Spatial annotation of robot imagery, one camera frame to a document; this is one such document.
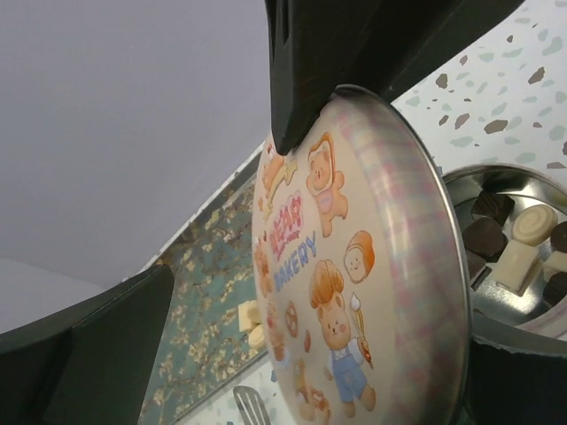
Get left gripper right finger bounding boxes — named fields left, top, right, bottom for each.
left=465, top=313, right=566, bottom=424

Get white chocolate pieces cluster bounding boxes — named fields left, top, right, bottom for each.
left=238, top=300, right=265, bottom=349

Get embossed silver tin lid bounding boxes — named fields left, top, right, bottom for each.
left=252, top=86, right=470, bottom=424

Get round silver tin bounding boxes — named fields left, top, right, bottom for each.
left=444, top=164, right=566, bottom=339

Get white chocolate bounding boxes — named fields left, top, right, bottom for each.
left=491, top=240, right=540, bottom=296

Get brown chocolate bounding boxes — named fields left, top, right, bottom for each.
left=462, top=217, right=509, bottom=262

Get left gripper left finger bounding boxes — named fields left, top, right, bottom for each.
left=1, top=265, right=175, bottom=424

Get green floral metal tray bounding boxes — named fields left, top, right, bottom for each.
left=140, top=179, right=269, bottom=425

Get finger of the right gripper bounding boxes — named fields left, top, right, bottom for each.
left=266, top=0, right=521, bottom=153

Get metal tweezers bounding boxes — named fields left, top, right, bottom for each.
left=233, top=385, right=271, bottom=425

